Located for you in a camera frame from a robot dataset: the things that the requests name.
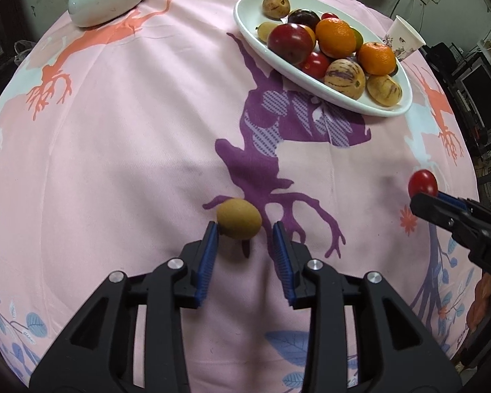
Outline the white oval plate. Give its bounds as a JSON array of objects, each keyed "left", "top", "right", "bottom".
[{"left": 234, "top": 0, "right": 413, "bottom": 118}]

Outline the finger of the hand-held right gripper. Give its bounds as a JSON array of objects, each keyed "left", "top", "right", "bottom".
[
  {"left": 436, "top": 190, "right": 491, "bottom": 230},
  {"left": 410, "top": 192, "right": 481, "bottom": 250}
]

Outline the clear plastic bag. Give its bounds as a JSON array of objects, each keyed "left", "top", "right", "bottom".
[{"left": 14, "top": 40, "right": 35, "bottom": 66}]

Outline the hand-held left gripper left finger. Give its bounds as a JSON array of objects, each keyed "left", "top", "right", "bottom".
[{"left": 28, "top": 220, "right": 219, "bottom": 393}]

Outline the dark purple tomato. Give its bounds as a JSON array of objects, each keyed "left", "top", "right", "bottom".
[{"left": 287, "top": 9, "right": 322, "bottom": 29}]

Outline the yellow green tomato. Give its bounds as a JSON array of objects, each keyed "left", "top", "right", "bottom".
[{"left": 350, "top": 28, "right": 365, "bottom": 54}]

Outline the orange mandarin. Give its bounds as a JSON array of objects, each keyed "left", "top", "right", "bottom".
[
  {"left": 315, "top": 18, "right": 357, "bottom": 59},
  {"left": 357, "top": 42, "right": 397, "bottom": 77}
]

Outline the large dark red tomato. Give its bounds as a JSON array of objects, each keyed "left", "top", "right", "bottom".
[{"left": 267, "top": 23, "right": 315, "bottom": 65}]

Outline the medium red tomato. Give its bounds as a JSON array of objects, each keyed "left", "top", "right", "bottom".
[{"left": 298, "top": 51, "right": 332, "bottom": 82}]

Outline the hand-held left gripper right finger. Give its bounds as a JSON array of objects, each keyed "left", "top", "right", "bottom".
[{"left": 272, "top": 220, "right": 463, "bottom": 393}]

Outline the tan longan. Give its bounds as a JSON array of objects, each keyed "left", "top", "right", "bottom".
[
  {"left": 216, "top": 197, "right": 264, "bottom": 240},
  {"left": 257, "top": 23, "right": 277, "bottom": 43}
]

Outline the pink printed tablecloth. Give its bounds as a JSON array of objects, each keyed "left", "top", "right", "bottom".
[{"left": 0, "top": 0, "right": 481, "bottom": 393}]

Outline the printed paper cup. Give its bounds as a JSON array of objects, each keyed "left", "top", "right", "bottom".
[{"left": 382, "top": 15, "right": 427, "bottom": 64}]

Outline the black computer monitor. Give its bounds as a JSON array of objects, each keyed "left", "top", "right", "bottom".
[{"left": 460, "top": 55, "right": 491, "bottom": 132}]

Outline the large striped pepino melon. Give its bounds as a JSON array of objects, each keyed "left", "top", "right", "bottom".
[{"left": 324, "top": 58, "right": 367, "bottom": 101}]

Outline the small pepino melon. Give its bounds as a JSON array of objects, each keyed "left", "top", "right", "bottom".
[{"left": 262, "top": 0, "right": 292, "bottom": 20}]

